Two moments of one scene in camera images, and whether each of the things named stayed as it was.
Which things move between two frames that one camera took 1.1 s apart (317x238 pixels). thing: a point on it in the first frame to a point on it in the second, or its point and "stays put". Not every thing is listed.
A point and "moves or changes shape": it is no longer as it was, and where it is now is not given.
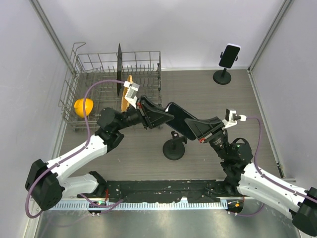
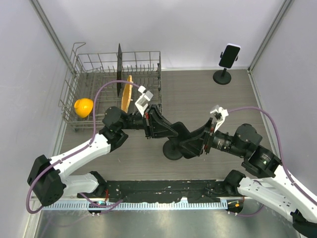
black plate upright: x=119 y=70 stays put
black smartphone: x=178 y=123 moves or changes shape
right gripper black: x=207 y=127 to x=204 y=135
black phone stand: x=174 y=149 stays put
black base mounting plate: x=171 y=190 stays put
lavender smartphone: x=229 y=56 stays put
